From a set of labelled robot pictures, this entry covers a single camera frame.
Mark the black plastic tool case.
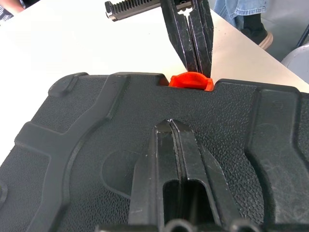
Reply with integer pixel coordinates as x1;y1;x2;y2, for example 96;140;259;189
0;71;309;232

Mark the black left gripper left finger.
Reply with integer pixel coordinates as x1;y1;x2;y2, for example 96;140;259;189
128;119;183;226

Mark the black shoe tan sole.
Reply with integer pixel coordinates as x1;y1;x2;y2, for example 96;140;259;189
240;13;275;51

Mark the blue jeans leg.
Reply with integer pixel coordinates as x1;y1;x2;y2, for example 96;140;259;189
213;0;270;30

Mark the orange case latch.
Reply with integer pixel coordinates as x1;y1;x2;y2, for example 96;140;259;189
168;71;215;93

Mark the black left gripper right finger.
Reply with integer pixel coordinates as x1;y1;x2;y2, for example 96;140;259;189
171;120;244;227

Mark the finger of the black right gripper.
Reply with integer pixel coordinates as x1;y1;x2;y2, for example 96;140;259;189
160;0;199;73
187;0;215;78

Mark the person in striped shirt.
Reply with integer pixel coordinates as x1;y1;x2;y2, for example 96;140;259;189
0;0;28;17

